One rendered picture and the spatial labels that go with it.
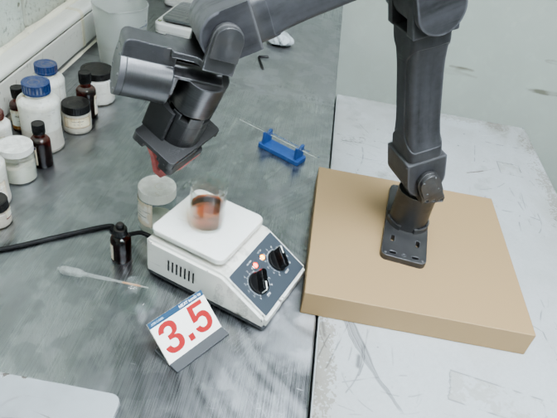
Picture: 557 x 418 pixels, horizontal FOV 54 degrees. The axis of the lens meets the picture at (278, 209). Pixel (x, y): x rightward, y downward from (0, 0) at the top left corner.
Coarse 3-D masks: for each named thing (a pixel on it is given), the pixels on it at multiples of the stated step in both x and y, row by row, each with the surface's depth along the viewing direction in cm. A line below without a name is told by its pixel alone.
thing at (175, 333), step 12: (204, 300) 74; (180, 312) 71; (192, 312) 72; (204, 312) 73; (168, 324) 70; (180, 324) 71; (192, 324) 72; (204, 324) 73; (216, 324) 74; (156, 336) 68; (168, 336) 69; (180, 336) 70; (192, 336) 71; (168, 348) 69; (180, 348) 70
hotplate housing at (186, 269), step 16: (160, 240) 76; (256, 240) 79; (160, 256) 77; (176, 256) 75; (192, 256) 74; (240, 256) 76; (160, 272) 78; (176, 272) 77; (192, 272) 75; (208, 272) 73; (224, 272) 73; (192, 288) 77; (208, 288) 75; (224, 288) 73; (288, 288) 79; (224, 304) 75; (240, 304) 73; (256, 320) 74
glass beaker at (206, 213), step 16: (192, 176) 74; (208, 176) 76; (224, 176) 75; (192, 192) 73; (208, 192) 77; (224, 192) 73; (192, 208) 74; (208, 208) 73; (224, 208) 75; (192, 224) 76; (208, 224) 75
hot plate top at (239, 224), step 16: (176, 208) 79; (240, 208) 81; (160, 224) 76; (176, 224) 77; (224, 224) 78; (240, 224) 78; (256, 224) 79; (176, 240) 74; (192, 240) 74; (208, 240) 75; (224, 240) 75; (240, 240) 76; (208, 256) 72; (224, 256) 73
